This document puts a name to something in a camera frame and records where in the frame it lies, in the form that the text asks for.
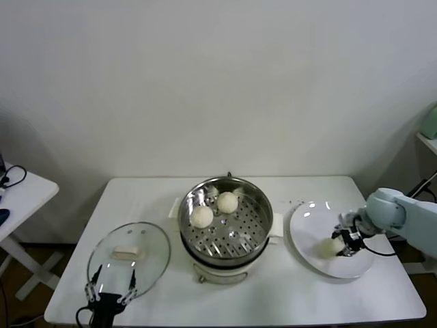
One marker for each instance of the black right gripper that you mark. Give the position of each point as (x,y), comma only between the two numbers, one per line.
(355,225)

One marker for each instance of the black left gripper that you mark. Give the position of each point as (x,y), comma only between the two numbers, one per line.
(107,307)

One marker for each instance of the white steamed baozi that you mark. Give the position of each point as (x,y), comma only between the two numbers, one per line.
(327,248)
(227,202)
(201,217)

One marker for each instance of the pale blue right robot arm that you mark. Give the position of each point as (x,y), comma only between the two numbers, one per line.
(399,212)

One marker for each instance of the perforated steel steamer basket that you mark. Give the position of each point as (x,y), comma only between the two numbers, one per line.
(235,239)

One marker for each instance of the white round plate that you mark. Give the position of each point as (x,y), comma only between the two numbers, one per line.
(307,225)

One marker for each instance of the cream electric cooker base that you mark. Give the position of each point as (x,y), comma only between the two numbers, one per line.
(222,275)

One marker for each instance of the white side table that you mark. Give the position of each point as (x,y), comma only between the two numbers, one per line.
(30,194)

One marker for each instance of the white shelf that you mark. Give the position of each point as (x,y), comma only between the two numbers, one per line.
(428,143)

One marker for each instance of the dark blue small object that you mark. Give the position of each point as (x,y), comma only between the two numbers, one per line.
(4,215)

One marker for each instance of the pale green appliance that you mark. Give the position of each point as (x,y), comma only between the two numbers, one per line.
(429,123)

